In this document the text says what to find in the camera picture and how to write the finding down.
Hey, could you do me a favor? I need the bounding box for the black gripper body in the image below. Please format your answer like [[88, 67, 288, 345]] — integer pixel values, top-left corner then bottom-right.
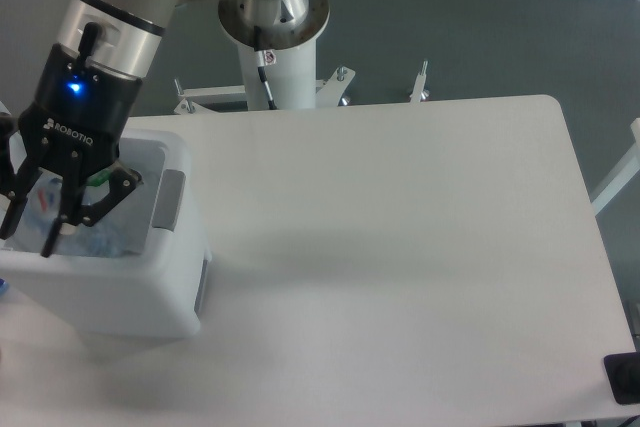
[[18, 22, 142, 183]]

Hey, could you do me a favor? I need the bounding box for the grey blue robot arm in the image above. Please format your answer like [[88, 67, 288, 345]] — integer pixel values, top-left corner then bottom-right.
[[1, 0, 329, 256]]

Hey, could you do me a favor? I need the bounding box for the white trash can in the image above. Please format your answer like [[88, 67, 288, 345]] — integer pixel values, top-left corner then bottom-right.
[[1, 128, 212, 338]]

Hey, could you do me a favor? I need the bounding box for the blue object at left edge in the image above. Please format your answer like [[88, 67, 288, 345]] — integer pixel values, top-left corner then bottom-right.
[[0, 279, 9, 297]]

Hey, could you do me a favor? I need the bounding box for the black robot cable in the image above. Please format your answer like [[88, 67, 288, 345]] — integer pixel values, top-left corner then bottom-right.
[[233, 0, 279, 111]]

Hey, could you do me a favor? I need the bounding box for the clear plastic water bottle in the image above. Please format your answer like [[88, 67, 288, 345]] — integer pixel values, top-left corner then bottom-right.
[[9, 174, 159, 258]]

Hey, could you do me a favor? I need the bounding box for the black device at table edge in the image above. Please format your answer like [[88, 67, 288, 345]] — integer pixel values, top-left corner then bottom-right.
[[603, 352, 639, 405]]

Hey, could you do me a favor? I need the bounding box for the white plastic bag wrapper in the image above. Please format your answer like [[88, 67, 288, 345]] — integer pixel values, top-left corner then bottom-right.
[[87, 169, 142, 187]]

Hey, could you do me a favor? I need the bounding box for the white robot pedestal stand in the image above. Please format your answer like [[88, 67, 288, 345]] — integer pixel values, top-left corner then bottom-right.
[[172, 0, 432, 116]]

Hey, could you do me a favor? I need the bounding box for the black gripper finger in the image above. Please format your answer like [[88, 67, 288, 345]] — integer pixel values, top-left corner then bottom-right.
[[1, 113, 49, 240], [40, 156, 144, 259]]

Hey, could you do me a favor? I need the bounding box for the white frame at right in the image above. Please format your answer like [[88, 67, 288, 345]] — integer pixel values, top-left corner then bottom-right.
[[590, 118, 639, 215]]

